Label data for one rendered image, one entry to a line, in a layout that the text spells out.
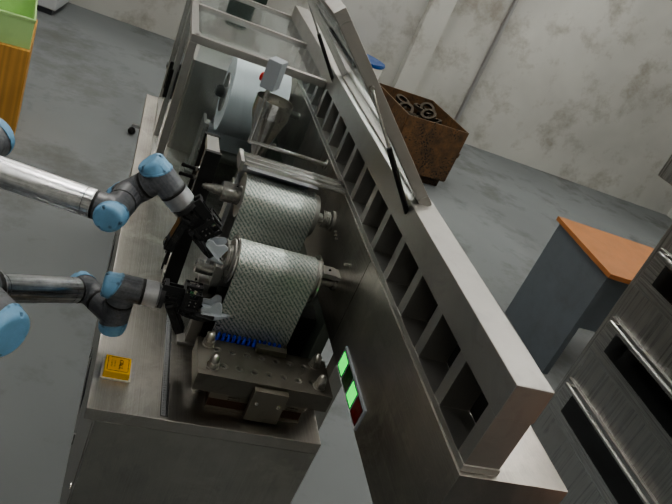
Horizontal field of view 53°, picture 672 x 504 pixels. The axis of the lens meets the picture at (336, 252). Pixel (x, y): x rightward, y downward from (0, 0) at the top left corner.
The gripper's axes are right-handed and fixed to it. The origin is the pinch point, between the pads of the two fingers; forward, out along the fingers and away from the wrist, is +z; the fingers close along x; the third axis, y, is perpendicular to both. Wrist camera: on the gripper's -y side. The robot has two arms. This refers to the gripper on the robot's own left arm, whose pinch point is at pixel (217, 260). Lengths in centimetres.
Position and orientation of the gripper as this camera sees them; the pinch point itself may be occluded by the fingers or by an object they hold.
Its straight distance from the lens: 195.9
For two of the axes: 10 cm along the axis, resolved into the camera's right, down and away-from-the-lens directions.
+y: 8.7, -4.7, -1.1
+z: 4.6, 7.1, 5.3
